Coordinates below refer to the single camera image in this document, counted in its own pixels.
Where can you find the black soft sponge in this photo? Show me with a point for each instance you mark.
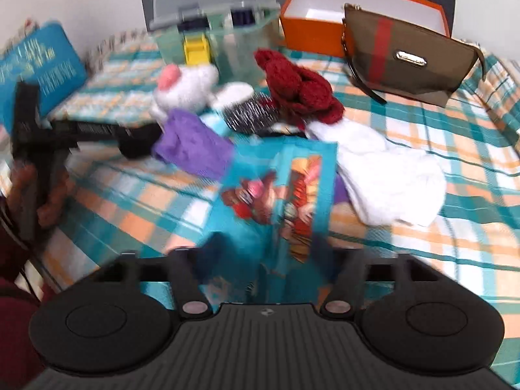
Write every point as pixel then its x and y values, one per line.
pixel 137 142

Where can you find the striped beige pillow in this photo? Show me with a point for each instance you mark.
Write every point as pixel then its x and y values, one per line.
pixel 97 55

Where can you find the dark red knitted item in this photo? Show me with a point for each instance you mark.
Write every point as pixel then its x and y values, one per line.
pixel 301 95

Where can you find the olive red-striped pouch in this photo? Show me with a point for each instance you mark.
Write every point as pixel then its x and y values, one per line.
pixel 394 56

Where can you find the purple cloth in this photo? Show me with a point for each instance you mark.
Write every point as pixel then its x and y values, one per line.
pixel 192 146

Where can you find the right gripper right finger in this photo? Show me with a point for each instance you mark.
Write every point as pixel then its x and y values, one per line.
pixel 330 261

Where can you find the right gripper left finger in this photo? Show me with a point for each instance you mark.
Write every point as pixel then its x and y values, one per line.
pixel 199 263

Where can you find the steel wool scrubber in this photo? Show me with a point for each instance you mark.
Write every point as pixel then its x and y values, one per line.
pixel 253 115

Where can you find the orange cardboard box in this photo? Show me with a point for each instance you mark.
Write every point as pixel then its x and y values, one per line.
pixel 315 26

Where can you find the blue zippered pouch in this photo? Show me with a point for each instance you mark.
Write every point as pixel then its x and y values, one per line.
pixel 46 58

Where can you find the clear green storage box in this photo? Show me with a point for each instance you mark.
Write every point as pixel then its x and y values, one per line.
pixel 225 33

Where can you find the white knitted cloth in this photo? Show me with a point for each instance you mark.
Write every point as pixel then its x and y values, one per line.
pixel 386 182

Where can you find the person's left hand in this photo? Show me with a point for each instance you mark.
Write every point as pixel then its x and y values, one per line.
pixel 48 215

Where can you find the teal nonwoven bag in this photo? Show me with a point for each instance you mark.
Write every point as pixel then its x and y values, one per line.
pixel 275 198

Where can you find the teal plaid blanket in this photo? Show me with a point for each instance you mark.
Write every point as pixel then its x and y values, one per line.
pixel 121 205

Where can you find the white plush toy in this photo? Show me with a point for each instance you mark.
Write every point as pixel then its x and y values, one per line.
pixel 194 89

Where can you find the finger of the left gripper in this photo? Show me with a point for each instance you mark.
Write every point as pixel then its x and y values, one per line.
pixel 70 133

